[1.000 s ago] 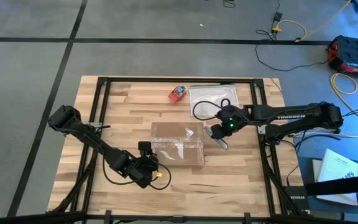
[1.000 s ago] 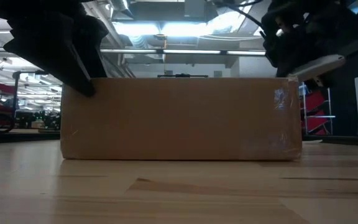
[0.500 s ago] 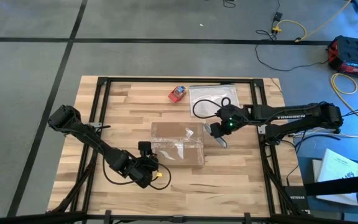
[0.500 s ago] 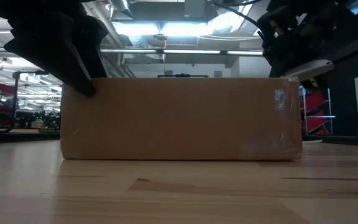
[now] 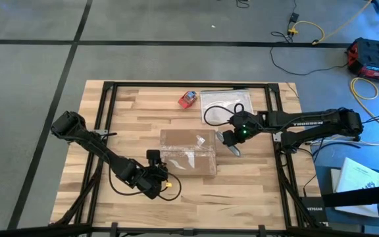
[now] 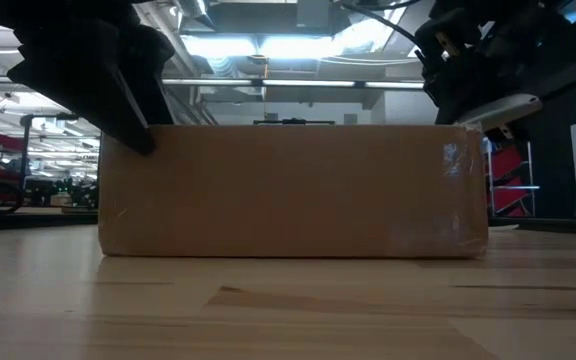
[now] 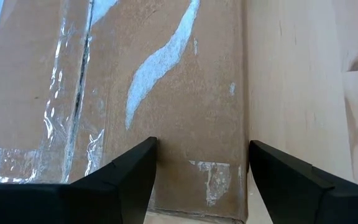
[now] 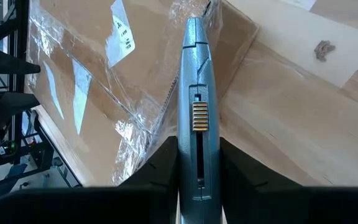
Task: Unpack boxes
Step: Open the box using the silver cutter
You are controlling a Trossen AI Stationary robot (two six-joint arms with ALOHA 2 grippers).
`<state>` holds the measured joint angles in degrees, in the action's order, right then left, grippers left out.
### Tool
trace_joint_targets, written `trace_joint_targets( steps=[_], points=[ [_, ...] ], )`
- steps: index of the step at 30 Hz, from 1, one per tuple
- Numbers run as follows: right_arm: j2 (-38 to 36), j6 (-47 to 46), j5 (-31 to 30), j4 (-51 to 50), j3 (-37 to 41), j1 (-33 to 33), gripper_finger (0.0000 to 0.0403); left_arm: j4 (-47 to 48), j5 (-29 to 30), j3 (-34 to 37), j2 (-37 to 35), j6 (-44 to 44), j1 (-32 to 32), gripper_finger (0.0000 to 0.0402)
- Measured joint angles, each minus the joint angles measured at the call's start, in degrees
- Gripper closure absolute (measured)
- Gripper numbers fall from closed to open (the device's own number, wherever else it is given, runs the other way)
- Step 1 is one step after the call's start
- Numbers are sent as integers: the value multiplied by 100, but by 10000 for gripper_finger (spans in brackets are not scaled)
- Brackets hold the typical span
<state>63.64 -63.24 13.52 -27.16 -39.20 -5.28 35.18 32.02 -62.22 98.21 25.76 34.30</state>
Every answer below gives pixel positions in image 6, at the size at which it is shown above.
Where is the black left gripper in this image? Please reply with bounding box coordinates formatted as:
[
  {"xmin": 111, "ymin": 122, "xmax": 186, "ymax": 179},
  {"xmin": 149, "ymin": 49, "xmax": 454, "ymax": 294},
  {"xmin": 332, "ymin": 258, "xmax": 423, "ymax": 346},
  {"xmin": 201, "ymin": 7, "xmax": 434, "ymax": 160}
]
[{"xmin": 6, "ymin": 0, "xmax": 177, "ymax": 156}]

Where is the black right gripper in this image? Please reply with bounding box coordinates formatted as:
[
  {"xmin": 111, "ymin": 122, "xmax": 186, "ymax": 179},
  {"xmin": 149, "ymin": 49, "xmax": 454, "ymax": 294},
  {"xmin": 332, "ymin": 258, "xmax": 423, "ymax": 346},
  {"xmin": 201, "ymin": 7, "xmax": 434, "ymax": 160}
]
[{"xmin": 415, "ymin": 4, "xmax": 504, "ymax": 125}]

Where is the long LED light bar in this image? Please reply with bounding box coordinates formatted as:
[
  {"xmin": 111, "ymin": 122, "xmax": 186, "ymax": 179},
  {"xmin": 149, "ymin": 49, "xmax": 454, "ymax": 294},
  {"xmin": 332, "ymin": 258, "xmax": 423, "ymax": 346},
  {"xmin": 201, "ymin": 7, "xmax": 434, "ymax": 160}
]
[{"xmin": 0, "ymin": 74, "xmax": 427, "ymax": 91}]

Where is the metal rack with red bins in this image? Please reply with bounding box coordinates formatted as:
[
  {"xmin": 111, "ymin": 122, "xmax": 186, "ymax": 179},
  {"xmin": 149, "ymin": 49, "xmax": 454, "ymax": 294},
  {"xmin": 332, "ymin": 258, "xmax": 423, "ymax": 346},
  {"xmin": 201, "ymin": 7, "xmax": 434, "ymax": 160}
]
[{"xmin": 485, "ymin": 137, "xmax": 541, "ymax": 219}]

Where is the distant black station frame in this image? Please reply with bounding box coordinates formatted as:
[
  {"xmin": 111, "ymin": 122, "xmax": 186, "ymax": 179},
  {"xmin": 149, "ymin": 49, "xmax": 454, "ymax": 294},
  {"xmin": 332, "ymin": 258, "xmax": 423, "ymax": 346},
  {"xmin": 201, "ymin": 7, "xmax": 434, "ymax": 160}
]
[
  {"xmin": 20, "ymin": 113, "xmax": 102, "ymax": 201},
  {"xmin": 252, "ymin": 118, "xmax": 337, "ymax": 127}
]

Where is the taped brown cardboard box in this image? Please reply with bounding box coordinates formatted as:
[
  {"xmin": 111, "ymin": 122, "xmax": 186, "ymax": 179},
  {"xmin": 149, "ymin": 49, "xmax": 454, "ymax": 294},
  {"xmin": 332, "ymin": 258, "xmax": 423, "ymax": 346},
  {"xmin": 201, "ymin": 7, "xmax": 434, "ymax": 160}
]
[{"xmin": 97, "ymin": 123, "xmax": 490, "ymax": 260}]

